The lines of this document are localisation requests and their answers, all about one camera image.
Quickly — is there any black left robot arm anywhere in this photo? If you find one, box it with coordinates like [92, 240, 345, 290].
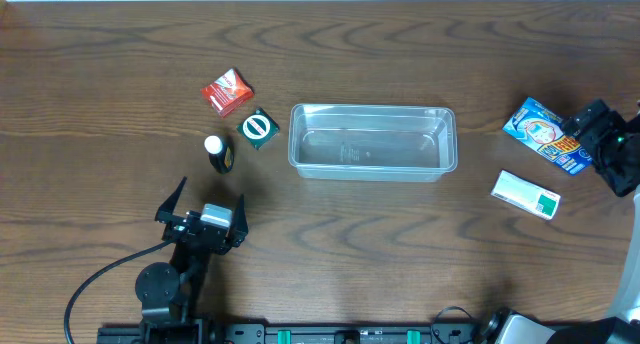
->
[135, 180, 249, 344]

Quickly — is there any clear plastic container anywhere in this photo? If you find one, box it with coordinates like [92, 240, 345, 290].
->
[288, 103, 458, 182]

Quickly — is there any red medicine box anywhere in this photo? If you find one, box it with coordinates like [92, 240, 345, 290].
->
[201, 68, 254, 118]

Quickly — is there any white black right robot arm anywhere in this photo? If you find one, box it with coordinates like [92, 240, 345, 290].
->
[476, 99, 639, 344]

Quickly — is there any blue Kool Fever box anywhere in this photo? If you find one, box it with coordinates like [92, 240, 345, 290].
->
[503, 97, 592, 176]

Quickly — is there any white green Panadol box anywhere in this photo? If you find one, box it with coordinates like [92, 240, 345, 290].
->
[491, 170, 561, 220]

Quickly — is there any green Zam-Buk box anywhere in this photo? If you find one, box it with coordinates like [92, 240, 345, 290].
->
[237, 108, 280, 150]

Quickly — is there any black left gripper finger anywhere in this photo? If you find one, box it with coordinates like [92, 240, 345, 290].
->
[154, 177, 187, 224]
[229, 195, 249, 247]

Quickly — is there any dark bottle white cap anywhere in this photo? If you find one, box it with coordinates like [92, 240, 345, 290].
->
[204, 135, 234, 174]

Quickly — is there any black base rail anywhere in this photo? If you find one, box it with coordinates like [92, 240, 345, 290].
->
[96, 323, 477, 344]

